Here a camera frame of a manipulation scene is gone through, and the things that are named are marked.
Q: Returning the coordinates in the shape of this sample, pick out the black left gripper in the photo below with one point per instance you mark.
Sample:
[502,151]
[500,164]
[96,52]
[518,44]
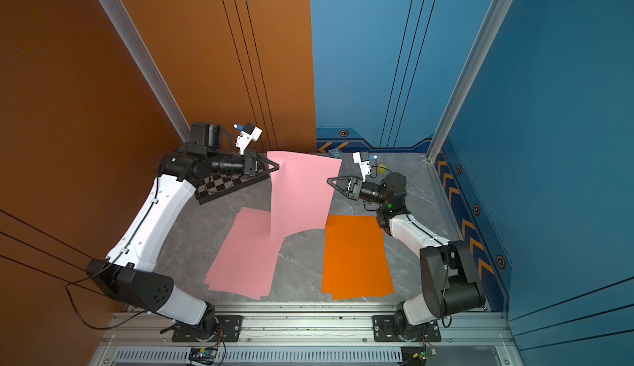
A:
[249,162]

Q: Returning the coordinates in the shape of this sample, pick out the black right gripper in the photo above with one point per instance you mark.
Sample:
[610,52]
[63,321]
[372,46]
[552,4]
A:
[356,189]

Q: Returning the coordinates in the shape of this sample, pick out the pink paper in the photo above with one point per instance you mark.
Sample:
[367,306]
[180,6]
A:
[301,196]

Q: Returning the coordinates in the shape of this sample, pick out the orange curved paper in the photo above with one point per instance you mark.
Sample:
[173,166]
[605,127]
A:
[355,264]

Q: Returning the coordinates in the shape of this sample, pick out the pink paper underneath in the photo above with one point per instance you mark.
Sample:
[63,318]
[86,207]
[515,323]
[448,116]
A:
[246,262]

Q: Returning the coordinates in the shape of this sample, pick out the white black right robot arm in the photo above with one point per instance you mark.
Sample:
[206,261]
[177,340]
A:
[450,280]

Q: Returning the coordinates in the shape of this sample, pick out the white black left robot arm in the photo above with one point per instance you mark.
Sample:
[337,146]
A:
[127,274]

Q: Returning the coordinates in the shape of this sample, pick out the small blue toy box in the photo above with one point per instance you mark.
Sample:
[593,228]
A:
[335,153]

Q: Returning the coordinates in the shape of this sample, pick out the black grey chessboard case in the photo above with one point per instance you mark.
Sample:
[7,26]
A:
[217,186]

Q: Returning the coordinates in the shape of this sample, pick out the right green circuit board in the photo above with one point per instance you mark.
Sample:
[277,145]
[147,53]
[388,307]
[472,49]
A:
[417,356]

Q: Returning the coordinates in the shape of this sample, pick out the green circuit board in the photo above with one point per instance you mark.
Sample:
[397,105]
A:
[417,356]
[205,356]

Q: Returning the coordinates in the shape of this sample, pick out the left green circuit board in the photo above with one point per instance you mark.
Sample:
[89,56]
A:
[205,356]

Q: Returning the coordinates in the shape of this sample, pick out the ventilation grille strip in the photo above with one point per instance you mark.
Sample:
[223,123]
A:
[180,355]

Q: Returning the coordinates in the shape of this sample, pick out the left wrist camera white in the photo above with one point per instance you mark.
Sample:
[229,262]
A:
[247,134]

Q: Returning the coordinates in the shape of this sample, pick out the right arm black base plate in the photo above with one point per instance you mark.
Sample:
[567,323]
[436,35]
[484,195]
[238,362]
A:
[385,329]

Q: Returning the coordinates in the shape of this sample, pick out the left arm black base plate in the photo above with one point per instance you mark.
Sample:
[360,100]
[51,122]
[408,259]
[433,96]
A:
[226,328]

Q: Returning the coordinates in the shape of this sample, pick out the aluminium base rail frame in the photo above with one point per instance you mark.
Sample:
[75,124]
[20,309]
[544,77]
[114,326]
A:
[478,337]

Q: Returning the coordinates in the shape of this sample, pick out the left aluminium corner post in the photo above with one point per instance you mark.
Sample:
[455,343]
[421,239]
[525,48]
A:
[130,36]

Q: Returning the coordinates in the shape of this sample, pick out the aluminium corner post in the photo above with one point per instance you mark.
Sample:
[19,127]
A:
[130,36]
[489,29]

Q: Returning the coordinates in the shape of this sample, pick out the right aluminium corner post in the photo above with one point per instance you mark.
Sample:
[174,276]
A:
[489,29]

